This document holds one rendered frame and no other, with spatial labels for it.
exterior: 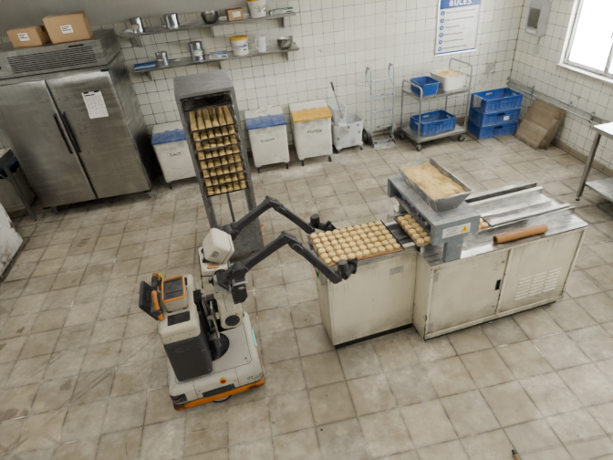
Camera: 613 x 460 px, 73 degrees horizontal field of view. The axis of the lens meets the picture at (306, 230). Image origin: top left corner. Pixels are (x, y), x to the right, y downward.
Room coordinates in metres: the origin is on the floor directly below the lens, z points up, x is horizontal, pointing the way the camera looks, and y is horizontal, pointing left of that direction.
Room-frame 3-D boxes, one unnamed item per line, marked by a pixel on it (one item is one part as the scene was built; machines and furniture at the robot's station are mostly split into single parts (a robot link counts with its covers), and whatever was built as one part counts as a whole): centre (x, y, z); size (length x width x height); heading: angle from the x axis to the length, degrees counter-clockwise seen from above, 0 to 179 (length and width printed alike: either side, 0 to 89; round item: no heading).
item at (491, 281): (2.63, -1.37, 0.42); 1.28 x 0.72 x 0.84; 102
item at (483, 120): (6.05, -3.04, 0.30); 0.60 x 0.40 x 0.20; 97
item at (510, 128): (6.05, -3.04, 0.10); 0.60 x 0.40 x 0.20; 95
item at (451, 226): (2.53, -0.90, 1.01); 0.72 x 0.33 x 0.34; 12
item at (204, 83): (3.77, 0.76, 0.93); 0.64 x 0.51 x 1.78; 12
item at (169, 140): (5.66, 1.70, 0.38); 0.64 x 0.54 x 0.77; 10
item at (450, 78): (6.05, -2.26, 0.90); 0.44 x 0.36 x 0.20; 16
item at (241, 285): (2.22, 0.53, 0.86); 0.28 x 0.16 x 0.22; 13
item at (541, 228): (2.35, -1.53, 0.87); 0.40 x 0.06 x 0.06; 100
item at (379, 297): (2.43, -0.41, 0.45); 0.70 x 0.34 x 0.90; 102
